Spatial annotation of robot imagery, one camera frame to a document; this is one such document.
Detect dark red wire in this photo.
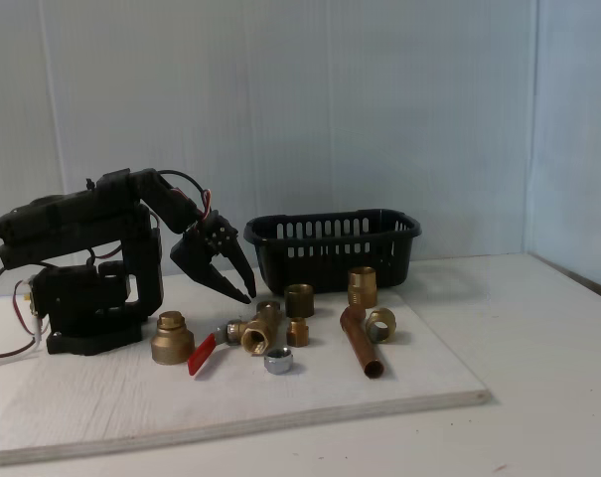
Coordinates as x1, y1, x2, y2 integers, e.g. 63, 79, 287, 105
0, 278, 39, 362

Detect brass coupling sleeve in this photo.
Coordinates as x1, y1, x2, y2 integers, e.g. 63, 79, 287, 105
284, 283, 315, 318

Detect small brass hex adapter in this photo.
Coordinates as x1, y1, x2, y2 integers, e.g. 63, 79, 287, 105
286, 317, 310, 348

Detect black slotted plastic basket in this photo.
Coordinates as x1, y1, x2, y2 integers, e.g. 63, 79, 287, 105
243, 208, 423, 295

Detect black camera cable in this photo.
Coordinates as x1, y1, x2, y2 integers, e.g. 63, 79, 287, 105
158, 169, 213, 220

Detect brass ball valve red handle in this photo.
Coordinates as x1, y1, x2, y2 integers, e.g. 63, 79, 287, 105
187, 306, 284, 382

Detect brass compression nut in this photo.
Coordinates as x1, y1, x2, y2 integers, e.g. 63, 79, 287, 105
364, 307, 396, 344

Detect large brass reducer fitting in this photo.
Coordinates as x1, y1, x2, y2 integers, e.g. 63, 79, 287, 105
150, 310, 196, 367

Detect white wooden board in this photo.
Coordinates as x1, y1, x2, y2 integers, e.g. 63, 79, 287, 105
0, 270, 494, 468

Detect coloured servo wires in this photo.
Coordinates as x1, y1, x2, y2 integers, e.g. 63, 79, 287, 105
195, 190, 217, 226

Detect chrome cap nut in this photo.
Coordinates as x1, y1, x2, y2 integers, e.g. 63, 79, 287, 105
263, 348, 297, 375

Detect brass threaded nipple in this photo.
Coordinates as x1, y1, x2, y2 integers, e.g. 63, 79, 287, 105
348, 266, 378, 309

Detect white wire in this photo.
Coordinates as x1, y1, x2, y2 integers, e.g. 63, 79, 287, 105
0, 317, 47, 372

